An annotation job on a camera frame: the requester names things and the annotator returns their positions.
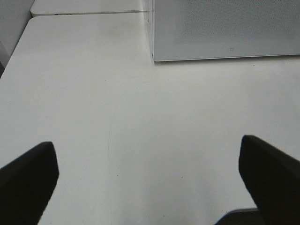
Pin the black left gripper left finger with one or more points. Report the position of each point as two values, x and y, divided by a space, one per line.
27 184

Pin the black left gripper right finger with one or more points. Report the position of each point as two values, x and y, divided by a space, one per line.
272 178

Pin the white microwave door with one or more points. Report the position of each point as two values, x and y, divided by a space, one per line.
215 29

